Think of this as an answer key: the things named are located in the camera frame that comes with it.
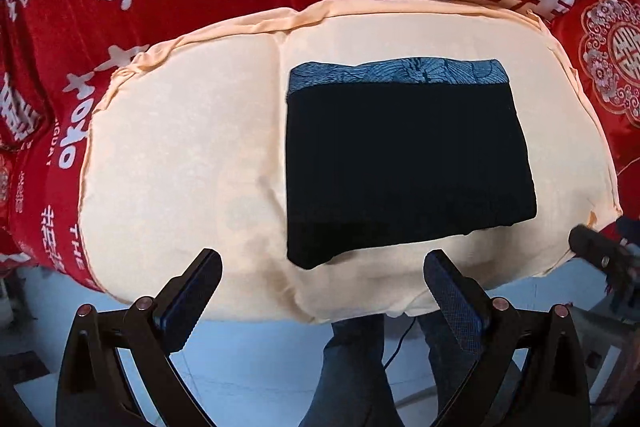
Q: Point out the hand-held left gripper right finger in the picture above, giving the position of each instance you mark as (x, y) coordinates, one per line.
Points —
(452, 302)

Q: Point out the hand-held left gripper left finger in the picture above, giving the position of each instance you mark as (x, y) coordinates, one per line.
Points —
(192, 302)

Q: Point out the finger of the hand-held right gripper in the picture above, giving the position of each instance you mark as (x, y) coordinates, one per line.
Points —
(595, 249)

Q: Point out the black pants with blue waistband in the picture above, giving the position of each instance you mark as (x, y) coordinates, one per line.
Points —
(400, 157)

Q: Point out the red embroidered pillow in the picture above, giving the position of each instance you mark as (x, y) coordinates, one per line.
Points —
(615, 57)

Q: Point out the cream padded mat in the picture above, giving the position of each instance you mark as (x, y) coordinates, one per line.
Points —
(190, 157)

